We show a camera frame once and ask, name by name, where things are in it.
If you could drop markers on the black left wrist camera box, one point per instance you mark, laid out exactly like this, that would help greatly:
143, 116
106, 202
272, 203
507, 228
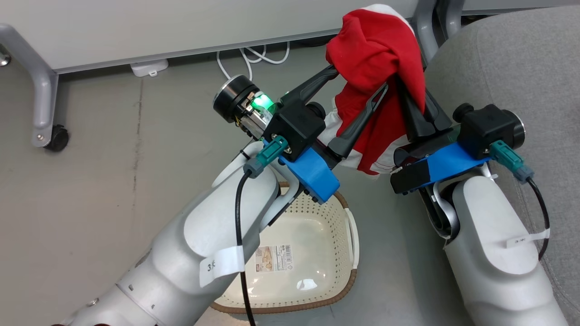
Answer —
294, 124

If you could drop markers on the grey metal desk leg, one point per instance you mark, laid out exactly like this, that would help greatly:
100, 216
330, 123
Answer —
43, 90

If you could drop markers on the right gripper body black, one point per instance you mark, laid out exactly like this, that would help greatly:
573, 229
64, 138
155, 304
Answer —
426, 147

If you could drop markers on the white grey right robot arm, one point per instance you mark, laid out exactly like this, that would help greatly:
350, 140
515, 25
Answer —
494, 240

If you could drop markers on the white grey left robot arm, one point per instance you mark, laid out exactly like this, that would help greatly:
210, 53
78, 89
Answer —
199, 235

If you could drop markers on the white desk panel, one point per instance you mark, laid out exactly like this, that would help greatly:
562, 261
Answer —
181, 27

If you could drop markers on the cream perforated laundry basket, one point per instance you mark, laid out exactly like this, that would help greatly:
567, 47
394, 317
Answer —
308, 235

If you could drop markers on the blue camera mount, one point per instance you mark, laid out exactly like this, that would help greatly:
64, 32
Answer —
312, 174
453, 160

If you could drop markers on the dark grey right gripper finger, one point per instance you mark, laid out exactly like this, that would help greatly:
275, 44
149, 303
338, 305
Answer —
437, 117
414, 120

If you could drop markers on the blue left camera mount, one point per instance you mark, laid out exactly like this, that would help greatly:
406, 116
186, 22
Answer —
312, 174

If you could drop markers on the black bracket block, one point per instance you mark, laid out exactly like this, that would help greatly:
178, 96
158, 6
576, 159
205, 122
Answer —
410, 179

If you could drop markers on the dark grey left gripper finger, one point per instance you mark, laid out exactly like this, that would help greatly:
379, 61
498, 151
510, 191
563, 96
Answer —
312, 83
358, 122

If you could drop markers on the barcode sticker label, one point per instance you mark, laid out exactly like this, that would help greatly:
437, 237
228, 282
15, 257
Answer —
274, 259

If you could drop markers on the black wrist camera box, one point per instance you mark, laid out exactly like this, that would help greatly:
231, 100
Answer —
480, 127
294, 124

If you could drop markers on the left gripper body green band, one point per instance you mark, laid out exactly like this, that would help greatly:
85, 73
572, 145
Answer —
235, 97

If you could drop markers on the grey fabric sofa seat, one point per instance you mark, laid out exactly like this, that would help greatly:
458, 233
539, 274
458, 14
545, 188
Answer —
521, 68

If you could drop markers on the blue right camera mount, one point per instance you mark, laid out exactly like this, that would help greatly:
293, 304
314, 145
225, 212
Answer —
453, 160

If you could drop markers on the grey curved metal leg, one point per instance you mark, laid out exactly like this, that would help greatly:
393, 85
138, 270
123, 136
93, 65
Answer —
423, 27
451, 16

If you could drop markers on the white power adapter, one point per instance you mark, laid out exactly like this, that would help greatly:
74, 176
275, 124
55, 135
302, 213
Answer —
149, 68

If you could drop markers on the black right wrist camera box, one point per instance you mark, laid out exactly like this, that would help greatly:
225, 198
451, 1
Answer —
480, 127

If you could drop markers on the red and white garment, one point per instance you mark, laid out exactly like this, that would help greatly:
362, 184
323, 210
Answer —
371, 50

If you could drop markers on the black caster wheel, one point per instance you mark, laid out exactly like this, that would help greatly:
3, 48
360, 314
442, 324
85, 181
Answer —
58, 138

